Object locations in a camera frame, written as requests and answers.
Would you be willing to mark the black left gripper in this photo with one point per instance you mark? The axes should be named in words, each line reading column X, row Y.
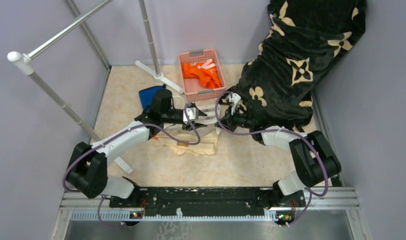
column 187, row 127

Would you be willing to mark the orange garment in basket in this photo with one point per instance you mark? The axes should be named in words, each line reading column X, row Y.
column 207, row 75

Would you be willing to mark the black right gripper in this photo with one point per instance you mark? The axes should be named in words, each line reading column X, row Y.
column 227, row 120

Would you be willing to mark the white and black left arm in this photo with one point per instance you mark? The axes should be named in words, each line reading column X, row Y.
column 87, row 171

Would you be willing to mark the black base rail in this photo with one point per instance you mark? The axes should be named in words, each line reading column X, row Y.
column 207, row 201

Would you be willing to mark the blue folded cloth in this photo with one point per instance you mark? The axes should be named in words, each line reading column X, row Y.
column 146, row 95

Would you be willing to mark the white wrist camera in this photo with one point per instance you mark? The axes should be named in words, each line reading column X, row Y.
column 234, row 100
column 190, row 112

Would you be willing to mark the pink plastic basket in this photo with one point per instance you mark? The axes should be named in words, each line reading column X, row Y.
column 192, row 89

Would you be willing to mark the cream boxer underwear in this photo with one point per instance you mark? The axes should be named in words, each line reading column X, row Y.
column 207, row 145

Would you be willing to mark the black floral blanket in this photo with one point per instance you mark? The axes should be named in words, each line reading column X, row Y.
column 306, row 39

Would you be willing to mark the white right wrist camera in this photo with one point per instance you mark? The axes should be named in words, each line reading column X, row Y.
column 234, row 100

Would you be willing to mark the white plastic clip hanger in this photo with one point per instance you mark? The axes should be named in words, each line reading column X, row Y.
column 209, row 119

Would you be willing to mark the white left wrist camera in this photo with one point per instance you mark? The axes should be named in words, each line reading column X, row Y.
column 190, row 112

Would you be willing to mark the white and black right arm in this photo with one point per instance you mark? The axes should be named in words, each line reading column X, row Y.
column 313, row 157

